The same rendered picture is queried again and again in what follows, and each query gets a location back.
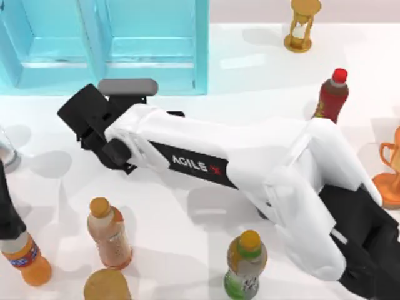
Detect light blue rack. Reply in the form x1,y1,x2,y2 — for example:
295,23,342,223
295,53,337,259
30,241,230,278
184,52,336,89
0,0,209,96

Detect orange cap peach bottle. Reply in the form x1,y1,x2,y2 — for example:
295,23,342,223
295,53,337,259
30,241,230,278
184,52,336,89
86,196,134,270

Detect orange bottle blue label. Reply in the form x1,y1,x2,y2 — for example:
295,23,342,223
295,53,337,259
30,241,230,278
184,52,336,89
0,230,53,287

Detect pale grey rounded box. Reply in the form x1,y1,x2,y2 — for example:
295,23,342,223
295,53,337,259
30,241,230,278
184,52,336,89
97,78,159,97

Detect orange trophy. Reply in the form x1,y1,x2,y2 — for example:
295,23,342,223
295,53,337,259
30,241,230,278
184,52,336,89
371,124,400,211

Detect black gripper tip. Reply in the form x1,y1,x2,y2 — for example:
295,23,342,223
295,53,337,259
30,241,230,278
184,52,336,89
0,159,27,243

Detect clear glass cup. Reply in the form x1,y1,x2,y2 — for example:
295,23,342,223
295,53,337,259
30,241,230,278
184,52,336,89
0,126,21,174

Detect yellow cap green bottle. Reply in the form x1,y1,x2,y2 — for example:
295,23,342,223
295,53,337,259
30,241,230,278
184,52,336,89
222,229,269,300

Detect red cap brown bottle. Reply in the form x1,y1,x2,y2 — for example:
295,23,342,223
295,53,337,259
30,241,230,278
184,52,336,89
310,67,350,124

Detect golden hourglass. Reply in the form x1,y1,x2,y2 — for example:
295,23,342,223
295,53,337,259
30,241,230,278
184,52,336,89
283,0,323,54

